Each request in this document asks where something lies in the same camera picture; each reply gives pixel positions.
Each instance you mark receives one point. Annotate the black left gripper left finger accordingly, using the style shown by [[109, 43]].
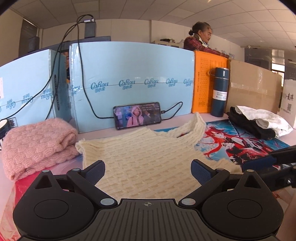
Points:
[[84, 182]]

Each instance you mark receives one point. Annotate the black folded garment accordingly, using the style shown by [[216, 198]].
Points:
[[250, 125]]

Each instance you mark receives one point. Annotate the brown cardboard box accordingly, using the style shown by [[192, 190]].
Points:
[[253, 87]]

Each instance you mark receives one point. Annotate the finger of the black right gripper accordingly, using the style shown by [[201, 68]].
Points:
[[279, 157]]

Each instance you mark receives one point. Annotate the large light blue box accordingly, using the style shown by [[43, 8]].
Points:
[[108, 74]]

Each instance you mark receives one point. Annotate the dark blue vacuum bottle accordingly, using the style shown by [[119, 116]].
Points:
[[220, 91]]

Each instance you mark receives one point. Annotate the black smartphone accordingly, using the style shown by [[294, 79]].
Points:
[[136, 115]]

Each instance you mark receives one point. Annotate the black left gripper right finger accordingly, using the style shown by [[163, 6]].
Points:
[[211, 182]]

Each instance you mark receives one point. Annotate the white folded garment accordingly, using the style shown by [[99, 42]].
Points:
[[266, 120]]

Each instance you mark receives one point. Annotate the cream knitted sweater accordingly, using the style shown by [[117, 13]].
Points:
[[145, 164]]

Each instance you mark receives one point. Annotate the grey-haired woman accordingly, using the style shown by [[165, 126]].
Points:
[[199, 38]]

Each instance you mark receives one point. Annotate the black power adapter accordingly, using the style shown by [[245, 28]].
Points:
[[90, 28]]

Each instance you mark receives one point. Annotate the orange cardboard box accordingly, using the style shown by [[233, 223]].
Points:
[[205, 65]]

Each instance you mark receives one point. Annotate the pink knitted sweater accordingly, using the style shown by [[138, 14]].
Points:
[[35, 147]]

